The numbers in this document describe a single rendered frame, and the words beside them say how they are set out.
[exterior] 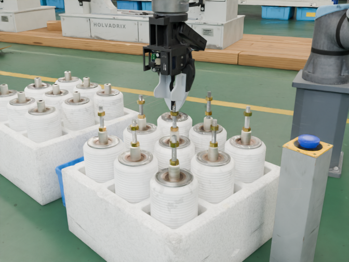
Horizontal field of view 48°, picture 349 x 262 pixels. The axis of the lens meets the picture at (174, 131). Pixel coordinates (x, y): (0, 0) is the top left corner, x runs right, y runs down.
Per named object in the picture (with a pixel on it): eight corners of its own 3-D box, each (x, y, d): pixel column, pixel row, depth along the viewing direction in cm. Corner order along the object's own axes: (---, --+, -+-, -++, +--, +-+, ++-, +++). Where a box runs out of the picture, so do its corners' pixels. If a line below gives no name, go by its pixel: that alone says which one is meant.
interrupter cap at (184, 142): (174, 153, 87) (174, 150, 87) (151, 143, 92) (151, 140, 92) (197, 143, 92) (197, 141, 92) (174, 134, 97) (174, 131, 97)
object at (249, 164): (217, 214, 96) (220, 147, 90) (226, 194, 105) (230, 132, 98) (256, 222, 93) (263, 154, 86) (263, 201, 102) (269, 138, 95)
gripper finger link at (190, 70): (173, 90, 87) (171, 51, 84) (177, 88, 88) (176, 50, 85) (191, 93, 84) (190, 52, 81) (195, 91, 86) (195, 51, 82)
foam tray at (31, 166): (80, 131, 163) (76, 90, 156) (143, 161, 138) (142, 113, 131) (-15, 162, 137) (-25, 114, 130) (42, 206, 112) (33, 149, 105)
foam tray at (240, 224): (174, 178, 127) (174, 126, 120) (280, 231, 102) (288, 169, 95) (68, 230, 102) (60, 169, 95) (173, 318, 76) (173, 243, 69)
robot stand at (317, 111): (290, 146, 149) (300, 68, 138) (343, 155, 142) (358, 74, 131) (281, 167, 134) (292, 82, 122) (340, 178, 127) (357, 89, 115)
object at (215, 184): (216, 212, 97) (219, 145, 90) (239, 233, 89) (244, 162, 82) (182, 222, 93) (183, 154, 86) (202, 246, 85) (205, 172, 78)
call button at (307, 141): (303, 141, 78) (304, 131, 78) (322, 147, 76) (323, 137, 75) (293, 147, 76) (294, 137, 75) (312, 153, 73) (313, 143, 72)
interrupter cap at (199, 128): (218, 138, 95) (218, 135, 95) (188, 133, 98) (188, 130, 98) (226, 127, 102) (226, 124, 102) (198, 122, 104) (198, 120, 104)
